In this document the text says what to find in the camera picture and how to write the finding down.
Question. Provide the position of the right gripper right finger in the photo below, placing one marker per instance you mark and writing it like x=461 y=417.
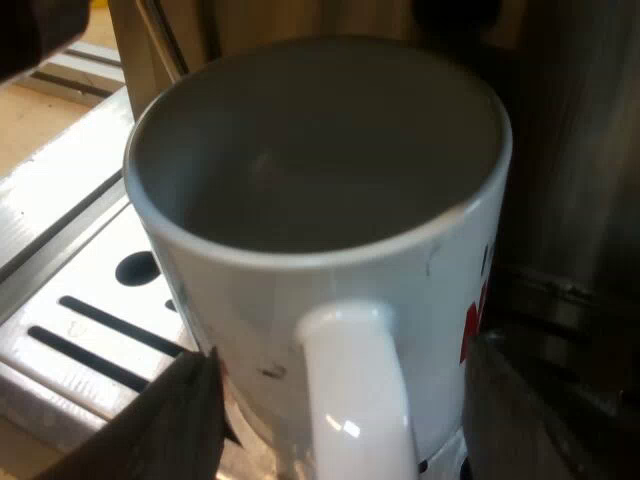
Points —
x=520 y=415

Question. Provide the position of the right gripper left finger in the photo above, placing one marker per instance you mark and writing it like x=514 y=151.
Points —
x=165 y=430

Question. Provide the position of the white mug with red print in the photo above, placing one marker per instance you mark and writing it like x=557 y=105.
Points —
x=320 y=200

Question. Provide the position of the steel espresso machine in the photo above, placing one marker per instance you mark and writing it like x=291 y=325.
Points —
x=565 y=150

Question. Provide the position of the aluminium rail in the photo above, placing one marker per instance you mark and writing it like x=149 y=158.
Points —
x=75 y=70

